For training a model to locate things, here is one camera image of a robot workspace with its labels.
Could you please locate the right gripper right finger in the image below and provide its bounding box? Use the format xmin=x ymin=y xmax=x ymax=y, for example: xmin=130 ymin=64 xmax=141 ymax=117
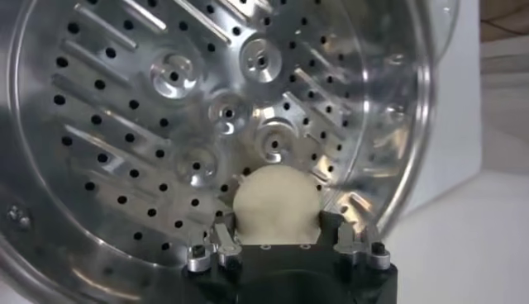
xmin=320 ymin=210 xmax=392 ymax=272

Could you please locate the stainless steel steamer basket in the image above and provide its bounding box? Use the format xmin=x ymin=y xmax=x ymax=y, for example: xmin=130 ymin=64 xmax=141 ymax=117
xmin=0 ymin=0 xmax=460 ymax=304

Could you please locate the white steamed baozi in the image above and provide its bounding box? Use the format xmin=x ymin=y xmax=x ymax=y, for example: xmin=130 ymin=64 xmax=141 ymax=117
xmin=232 ymin=164 xmax=322 ymax=245

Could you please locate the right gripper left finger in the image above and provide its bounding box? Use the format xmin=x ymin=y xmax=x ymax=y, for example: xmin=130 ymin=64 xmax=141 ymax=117
xmin=185 ymin=214 xmax=245 ymax=273

